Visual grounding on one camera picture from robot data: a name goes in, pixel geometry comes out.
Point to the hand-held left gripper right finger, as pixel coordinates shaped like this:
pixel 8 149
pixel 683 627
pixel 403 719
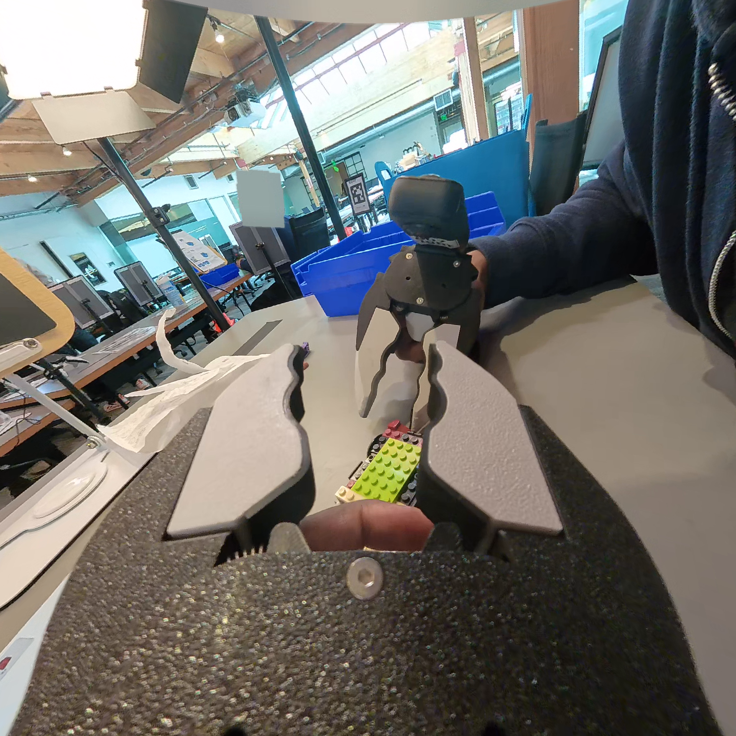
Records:
pixel 489 448

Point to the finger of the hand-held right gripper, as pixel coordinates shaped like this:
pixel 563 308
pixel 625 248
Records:
pixel 371 362
pixel 422 382

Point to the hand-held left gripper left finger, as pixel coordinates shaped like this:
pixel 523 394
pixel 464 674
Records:
pixel 253 437

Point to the toy brick model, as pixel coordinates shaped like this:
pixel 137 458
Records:
pixel 385 471

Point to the person's right forearm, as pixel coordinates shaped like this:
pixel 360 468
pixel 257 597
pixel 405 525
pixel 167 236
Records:
pixel 569 230

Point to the person's right hand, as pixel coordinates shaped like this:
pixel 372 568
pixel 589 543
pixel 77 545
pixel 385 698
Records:
pixel 480 279

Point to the person's left hand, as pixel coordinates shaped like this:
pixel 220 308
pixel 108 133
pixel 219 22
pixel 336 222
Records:
pixel 368 526

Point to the white paper instruction sheet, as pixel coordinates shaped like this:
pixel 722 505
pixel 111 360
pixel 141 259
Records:
pixel 172 402

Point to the printed tag sign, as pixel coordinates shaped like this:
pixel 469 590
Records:
pixel 358 192

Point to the black framed monitor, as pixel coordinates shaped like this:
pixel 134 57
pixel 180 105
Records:
pixel 80 302
pixel 138 282
pixel 259 247

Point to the black chair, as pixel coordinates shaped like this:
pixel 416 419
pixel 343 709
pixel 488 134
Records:
pixel 555 161

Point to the white wipes canister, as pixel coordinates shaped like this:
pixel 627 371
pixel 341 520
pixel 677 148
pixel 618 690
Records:
pixel 171 292

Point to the black support pole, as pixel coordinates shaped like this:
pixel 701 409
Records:
pixel 299 126

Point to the black light stand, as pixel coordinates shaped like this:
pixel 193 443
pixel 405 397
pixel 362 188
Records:
pixel 161 230

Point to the framed whiteboard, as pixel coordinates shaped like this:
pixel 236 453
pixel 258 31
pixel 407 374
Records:
pixel 604 98

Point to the person's dark hooded jacket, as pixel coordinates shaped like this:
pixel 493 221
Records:
pixel 684 172

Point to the studio light panel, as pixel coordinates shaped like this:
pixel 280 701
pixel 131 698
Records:
pixel 75 57

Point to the blue partition wall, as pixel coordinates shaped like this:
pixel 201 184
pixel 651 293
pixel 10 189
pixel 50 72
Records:
pixel 477 167

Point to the white flat base plate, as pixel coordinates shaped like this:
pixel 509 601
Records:
pixel 52 506

